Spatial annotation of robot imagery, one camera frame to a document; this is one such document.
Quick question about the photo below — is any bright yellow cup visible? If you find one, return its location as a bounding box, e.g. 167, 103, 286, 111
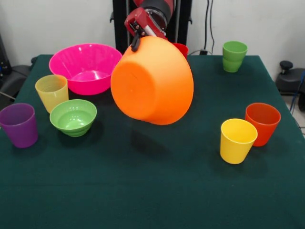
219, 118, 258, 165

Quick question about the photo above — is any black wall cable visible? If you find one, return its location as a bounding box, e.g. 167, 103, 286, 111
190, 0, 215, 56

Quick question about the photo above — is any dark grey stand base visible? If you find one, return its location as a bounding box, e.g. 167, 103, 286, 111
0, 64, 31, 102

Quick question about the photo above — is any black equipment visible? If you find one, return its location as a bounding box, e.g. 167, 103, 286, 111
0, 33, 12, 75

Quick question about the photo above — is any orange-red cup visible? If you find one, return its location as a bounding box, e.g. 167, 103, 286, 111
244, 103, 282, 147

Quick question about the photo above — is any blue cable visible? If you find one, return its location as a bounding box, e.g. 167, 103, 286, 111
289, 71, 305, 113

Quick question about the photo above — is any purple cup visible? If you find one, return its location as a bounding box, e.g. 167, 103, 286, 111
0, 103, 39, 149

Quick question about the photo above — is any large orange bowl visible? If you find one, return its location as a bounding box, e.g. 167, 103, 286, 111
110, 35, 194, 125

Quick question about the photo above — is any green cup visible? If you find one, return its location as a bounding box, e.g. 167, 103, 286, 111
222, 41, 248, 73

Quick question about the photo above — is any pale yellow translucent cup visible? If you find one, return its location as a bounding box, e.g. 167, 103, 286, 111
35, 74, 70, 114

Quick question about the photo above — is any red cup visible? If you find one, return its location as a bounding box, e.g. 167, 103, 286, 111
172, 42, 189, 60

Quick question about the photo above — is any small green bowl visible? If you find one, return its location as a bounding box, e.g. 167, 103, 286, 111
49, 99, 98, 137

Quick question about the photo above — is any dark green table cloth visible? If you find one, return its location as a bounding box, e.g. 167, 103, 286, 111
0, 54, 305, 229

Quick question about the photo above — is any large pink bowl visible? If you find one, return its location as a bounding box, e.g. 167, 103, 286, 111
49, 42, 123, 96

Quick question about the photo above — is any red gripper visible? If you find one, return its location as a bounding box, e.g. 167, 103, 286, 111
124, 7, 168, 52

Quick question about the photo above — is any black stand base with knob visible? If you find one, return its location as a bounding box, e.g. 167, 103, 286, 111
276, 60, 305, 96

